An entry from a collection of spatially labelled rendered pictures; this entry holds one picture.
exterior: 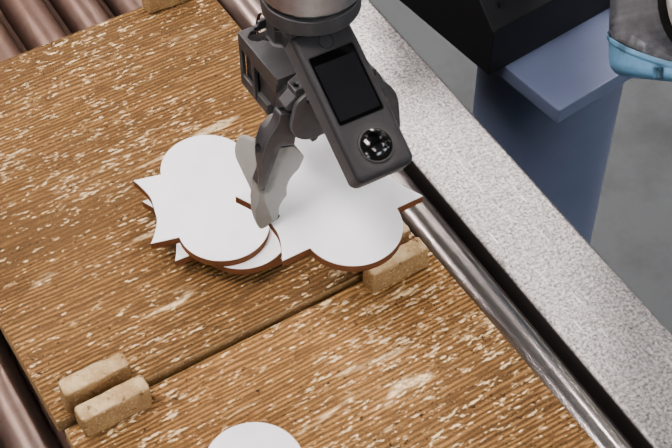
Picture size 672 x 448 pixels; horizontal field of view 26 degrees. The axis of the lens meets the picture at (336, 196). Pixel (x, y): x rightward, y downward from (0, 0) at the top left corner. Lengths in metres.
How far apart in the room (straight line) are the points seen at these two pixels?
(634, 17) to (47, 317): 0.58
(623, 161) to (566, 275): 1.37
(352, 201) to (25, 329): 0.30
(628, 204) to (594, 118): 0.92
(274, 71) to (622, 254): 1.52
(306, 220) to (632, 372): 0.31
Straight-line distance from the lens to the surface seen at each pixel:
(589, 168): 1.75
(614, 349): 1.26
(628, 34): 1.36
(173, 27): 1.48
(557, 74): 1.53
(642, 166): 2.66
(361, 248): 1.12
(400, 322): 1.23
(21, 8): 1.55
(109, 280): 1.27
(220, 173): 1.29
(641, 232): 2.56
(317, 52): 1.02
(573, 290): 1.29
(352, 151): 1.01
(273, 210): 1.12
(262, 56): 1.07
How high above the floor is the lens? 1.93
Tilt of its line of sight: 49 degrees down
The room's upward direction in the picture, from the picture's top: straight up
